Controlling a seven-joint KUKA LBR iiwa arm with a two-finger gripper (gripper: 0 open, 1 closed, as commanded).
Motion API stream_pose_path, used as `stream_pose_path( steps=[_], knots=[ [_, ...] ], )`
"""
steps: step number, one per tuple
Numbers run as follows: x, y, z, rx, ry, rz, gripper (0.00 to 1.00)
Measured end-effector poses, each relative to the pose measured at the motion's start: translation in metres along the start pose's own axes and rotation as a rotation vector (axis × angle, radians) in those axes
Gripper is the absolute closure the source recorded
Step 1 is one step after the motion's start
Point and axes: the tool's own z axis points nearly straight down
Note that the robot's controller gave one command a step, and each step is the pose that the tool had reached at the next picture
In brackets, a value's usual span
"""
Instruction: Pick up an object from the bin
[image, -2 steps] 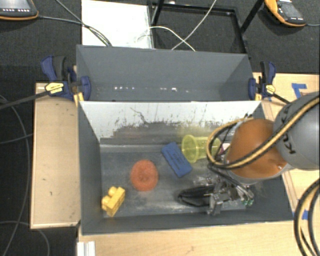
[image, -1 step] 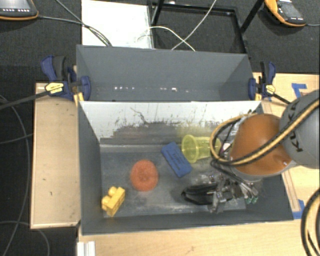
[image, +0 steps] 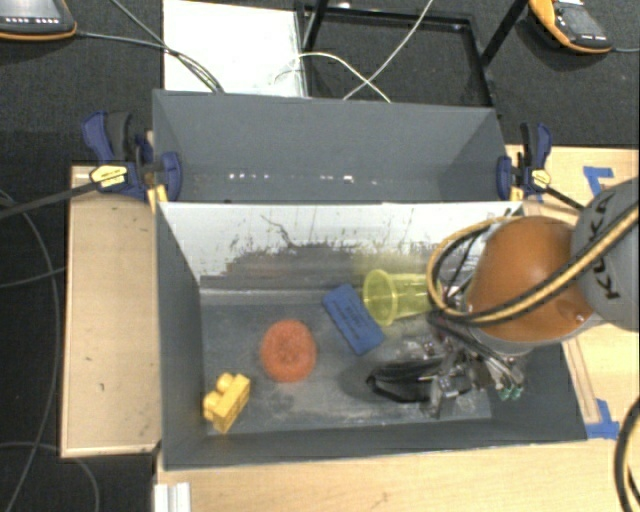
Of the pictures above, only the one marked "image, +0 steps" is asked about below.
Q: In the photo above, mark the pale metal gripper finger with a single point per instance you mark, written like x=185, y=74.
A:
x=441, y=397
x=434, y=348

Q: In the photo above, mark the black sunglasses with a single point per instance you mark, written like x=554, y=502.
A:
x=400, y=382

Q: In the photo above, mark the yellow clear plastic cup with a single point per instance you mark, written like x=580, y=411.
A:
x=390, y=302

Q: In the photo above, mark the blue flat sponge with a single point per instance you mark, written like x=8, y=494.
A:
x=353, y=318

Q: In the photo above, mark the orange round scouring pad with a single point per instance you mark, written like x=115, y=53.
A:
x=288, y=351

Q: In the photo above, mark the yellow toy brick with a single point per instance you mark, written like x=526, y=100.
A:
x=227, y=401

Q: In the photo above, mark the grey metal bin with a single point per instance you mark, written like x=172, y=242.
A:
x=310, y=145

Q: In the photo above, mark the pale wood board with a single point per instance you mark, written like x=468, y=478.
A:
x=112, y=325

